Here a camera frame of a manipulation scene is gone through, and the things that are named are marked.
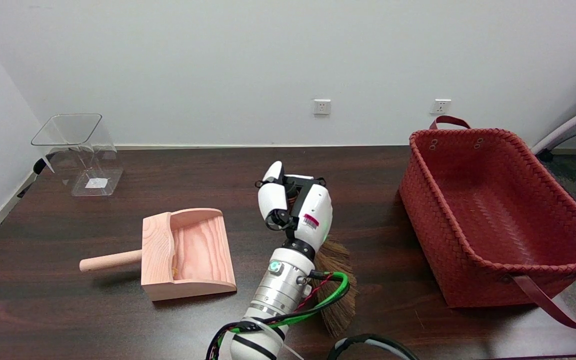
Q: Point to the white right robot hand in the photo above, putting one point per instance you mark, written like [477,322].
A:
[315,205]

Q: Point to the brown straw hand broom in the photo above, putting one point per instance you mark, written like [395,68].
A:
[340,310]

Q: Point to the wooden dustpan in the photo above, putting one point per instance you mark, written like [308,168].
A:
[203,250]

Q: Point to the red woven basket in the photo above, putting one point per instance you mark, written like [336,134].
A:
[508,200]

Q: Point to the clear plastic container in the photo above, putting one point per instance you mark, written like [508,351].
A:
[95,182]

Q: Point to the pink and grey chair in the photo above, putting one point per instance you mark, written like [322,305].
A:
[568,127]

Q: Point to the black table clamp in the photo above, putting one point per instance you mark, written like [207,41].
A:
[38,167]

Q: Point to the white wall socket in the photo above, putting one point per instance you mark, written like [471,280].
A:
[440,106]
[321,106]

